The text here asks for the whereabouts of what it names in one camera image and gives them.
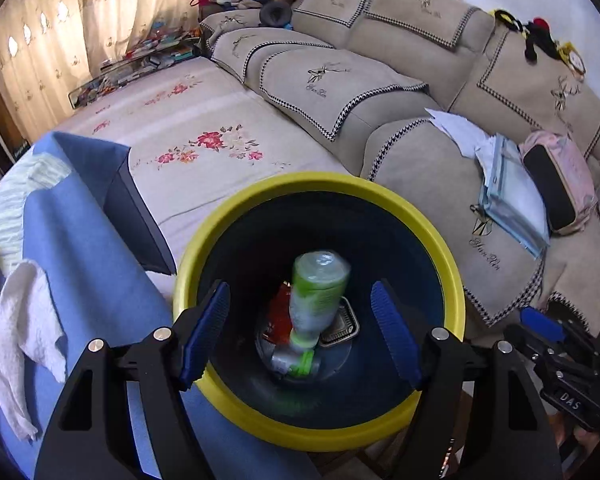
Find green label plastic bottle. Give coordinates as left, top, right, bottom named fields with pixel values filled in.
left=270, top=250, right=350, bottom=380

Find red snack wrapper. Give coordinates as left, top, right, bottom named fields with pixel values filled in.
left=260, top=282, right=292, bottom=346

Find floral cream floor mat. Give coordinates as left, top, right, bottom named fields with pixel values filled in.
left=31, top=58, right=342, bottom=306

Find blue tablecloth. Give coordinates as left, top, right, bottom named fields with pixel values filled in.
left=0, top=132, right=321, bottom=479

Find clear blue document folder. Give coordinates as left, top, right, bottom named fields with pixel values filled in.
left=475, top=133, right=550, bottom=259

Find pink pencil pouch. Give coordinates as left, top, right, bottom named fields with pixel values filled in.
left=519, top=130, right=597, bottom=235

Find white crumpled tissue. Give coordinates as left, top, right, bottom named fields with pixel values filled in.
left=0, top=259, right=67, bottom=440

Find beige sectional sofa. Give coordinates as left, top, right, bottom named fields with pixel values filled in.
left=201, top=0, right=600, bottom=335

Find white paper sheets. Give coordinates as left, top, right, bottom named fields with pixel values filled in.
left=426, top=108, right=495, bottom=177

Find beige embroidered curtain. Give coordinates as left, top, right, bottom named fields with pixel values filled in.
left=0, top=0, right=198, bottom=142

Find yellow rimmed blue trash bin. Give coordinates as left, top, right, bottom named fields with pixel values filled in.
left=173, top=172, right=465, bottom=452

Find low glass shelf with books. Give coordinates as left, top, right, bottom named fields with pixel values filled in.
left=68, top=21, right=202, bottom=110

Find black yellow plush toy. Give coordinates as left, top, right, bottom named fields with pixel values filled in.
left=492, top=9, right=562, bottom=64

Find black square tray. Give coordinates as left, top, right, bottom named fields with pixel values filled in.
left=318, top=297, right=360, bottom=348

